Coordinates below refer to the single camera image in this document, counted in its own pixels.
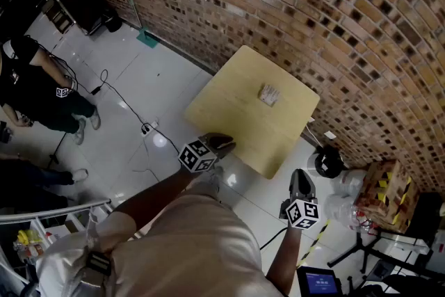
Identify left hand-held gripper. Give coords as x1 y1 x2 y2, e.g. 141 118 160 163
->
177 131 238 174

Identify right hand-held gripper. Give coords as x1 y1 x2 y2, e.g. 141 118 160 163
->
279 168 321 231

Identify person's right forearm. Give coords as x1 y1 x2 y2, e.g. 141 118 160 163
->
266 224 303 294

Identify person's left forearm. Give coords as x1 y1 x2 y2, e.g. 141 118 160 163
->
113 165 194 230

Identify yellow wooden table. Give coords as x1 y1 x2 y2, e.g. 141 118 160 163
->
184 45 321 180

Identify black round bin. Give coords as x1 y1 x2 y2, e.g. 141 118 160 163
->
307 145 348 180

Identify clear plastic bags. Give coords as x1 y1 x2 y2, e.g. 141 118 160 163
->
325 168 369 230

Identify white power strip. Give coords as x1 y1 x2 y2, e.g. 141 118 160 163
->
140 120 160 136

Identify cardboard box with striped tape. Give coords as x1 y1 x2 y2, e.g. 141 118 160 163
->
354 159 420 234

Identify black tripod stand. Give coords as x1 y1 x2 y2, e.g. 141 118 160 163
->
326 231 435 281

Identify black monitor with blue screen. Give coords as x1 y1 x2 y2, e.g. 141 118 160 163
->
296 266 343 297

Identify person's beige shirt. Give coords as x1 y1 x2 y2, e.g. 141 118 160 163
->
34 180 289 297

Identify green mop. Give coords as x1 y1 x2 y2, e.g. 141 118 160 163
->
121 0 161 49

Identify black trash bin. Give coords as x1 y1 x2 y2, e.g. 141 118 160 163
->
104 8 123 33

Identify white metal rack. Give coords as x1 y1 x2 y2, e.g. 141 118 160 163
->
0 198 112 289

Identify dark cabinet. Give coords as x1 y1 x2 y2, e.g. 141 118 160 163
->
41 0 105 36

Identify assorted colourful shelf items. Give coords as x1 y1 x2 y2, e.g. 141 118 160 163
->
13 229 46 262

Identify black floor cable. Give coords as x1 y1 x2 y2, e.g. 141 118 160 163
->
51 55 181 157

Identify black strap buckle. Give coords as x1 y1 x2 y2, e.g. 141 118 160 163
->
85 250 113 278

